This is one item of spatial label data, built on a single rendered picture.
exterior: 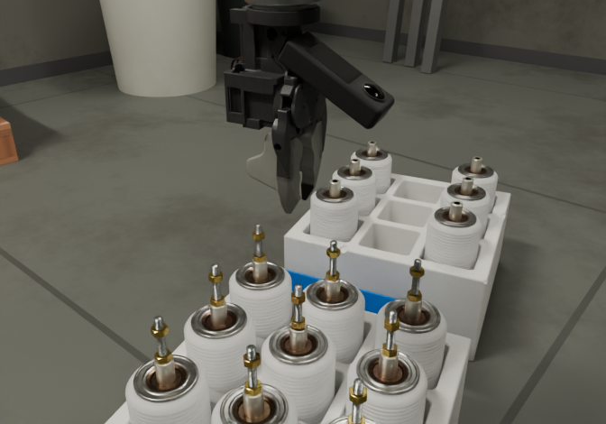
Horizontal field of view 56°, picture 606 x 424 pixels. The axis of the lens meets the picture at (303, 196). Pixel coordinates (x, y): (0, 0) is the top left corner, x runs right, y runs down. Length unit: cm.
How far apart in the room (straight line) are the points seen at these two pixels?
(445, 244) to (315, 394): 42
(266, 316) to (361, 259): 28
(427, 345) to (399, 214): 55
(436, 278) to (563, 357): 30
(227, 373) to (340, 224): 43
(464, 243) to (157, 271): 71
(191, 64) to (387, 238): 177
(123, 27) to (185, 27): 27
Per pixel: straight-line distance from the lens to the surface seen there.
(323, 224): 110
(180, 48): 272
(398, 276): 107
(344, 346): 84
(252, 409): 65
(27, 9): 327
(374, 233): 119
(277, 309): 86
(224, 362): 78
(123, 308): 128
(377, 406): 69
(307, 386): 73
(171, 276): 136
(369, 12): 407
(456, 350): 88
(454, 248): 105
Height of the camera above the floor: 74
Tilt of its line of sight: 26 degrees down
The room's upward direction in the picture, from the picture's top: straight up
